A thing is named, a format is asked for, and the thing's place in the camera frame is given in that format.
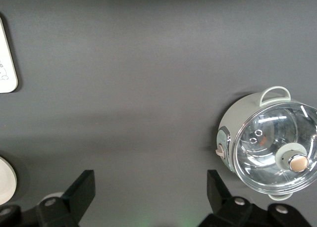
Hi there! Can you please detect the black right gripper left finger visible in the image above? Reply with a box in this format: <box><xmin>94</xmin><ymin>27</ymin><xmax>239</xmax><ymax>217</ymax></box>
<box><xmin>36</xmin><ymin>170</ymin><xmax>96</xmax><ymax>227</ymax></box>

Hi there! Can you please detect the cream tray with rabbit print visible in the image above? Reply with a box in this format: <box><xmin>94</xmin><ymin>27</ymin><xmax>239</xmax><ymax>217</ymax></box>
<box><xmin>0</xmin><ymin>16</ymin><xmax>19</xmax><ymax>93</ymax></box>

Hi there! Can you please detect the glass pot lid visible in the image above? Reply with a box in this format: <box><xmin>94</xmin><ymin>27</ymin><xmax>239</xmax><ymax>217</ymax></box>
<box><xmin>232</xmin><ymin>101</ymin><xmax>317</xmax><ymax>195</ymax></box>

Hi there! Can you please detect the steel pot with glass lid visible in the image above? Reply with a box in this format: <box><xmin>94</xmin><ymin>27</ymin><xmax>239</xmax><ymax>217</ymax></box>
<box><xmin>216</xmin><ymin>86</ymin><xmax>317</xmax><ymax>201</ymax></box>

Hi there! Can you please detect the round cream plate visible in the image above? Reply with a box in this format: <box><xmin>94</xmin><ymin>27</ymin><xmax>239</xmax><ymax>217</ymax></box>
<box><xmin>0</xmin><ymin>155</ymin><xmax>18</xmax><ymax>205</ymax></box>

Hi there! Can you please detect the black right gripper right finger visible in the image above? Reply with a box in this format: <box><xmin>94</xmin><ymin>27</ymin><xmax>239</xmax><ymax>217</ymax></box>
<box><xmin>207</xmin><ymin>170</ymin><xmax>254</xmax><ymax>227</ymax></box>

